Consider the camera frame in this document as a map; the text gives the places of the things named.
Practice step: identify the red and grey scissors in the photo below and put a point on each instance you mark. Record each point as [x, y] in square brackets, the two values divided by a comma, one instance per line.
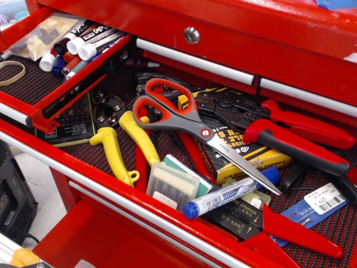
[189, 121]

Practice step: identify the small upper red drawer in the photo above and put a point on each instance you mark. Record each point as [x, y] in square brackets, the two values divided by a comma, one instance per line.
[38, 98]

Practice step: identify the red metal tool chest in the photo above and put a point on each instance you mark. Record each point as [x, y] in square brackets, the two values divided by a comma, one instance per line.
[109, 224]

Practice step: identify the clear drill bit case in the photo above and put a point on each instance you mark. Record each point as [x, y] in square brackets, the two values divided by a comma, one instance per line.
[170, 186]

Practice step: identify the yellow and black punch box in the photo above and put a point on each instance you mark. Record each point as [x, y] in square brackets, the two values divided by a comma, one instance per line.
[251, 156]

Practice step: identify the threadlocker tube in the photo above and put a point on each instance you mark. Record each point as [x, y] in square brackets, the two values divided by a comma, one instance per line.
[140, 63]

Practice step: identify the silver cabinet lock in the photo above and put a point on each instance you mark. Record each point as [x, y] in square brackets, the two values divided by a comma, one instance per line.
[191, 35]

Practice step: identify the blue-capped white marker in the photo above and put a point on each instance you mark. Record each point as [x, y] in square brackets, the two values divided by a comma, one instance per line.
[217, 198]

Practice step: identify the black drill index case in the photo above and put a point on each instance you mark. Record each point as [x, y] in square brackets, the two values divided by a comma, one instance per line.
[76, 125]

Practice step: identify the white-capped marker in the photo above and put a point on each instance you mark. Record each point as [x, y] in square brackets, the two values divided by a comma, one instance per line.
[47, 61]
[88, 51]
[94, 34]

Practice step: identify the black dry-erase marker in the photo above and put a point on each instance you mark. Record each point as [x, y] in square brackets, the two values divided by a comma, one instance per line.
[60, 47]

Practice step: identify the white-capped marker lower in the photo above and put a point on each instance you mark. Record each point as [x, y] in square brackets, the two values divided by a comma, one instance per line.
[47, 61]

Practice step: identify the blue drill bit package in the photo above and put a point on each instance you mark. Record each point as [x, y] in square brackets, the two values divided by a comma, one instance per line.
[316, 206]

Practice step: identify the clear plastic parts bag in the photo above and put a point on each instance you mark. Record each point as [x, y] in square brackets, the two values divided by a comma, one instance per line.
[42, 38]

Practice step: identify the black electronic box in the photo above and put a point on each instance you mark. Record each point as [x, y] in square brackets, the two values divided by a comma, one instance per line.
[18, 206]

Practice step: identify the tan rubber band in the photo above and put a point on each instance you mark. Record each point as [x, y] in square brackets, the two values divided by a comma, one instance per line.
[14, 72]

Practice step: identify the yellow-handled tin snips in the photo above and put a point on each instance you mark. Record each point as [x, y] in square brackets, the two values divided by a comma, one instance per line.
[111, 111]

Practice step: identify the silver drawer handle upper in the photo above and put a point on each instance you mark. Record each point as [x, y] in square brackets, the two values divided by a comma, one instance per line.
[202, 64]

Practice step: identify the silver drawer handle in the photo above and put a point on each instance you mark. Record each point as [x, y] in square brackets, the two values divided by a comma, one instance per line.
[202, 64]
[304, 95]

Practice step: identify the red-handled crimping tool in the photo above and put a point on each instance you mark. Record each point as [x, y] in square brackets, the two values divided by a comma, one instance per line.
[303, 138]

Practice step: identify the red-handled wire stripper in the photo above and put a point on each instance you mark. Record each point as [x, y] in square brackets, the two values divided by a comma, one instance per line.
[257, 229]

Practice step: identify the silver drawer handle right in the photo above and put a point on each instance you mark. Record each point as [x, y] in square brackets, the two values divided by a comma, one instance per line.
[304, 95]

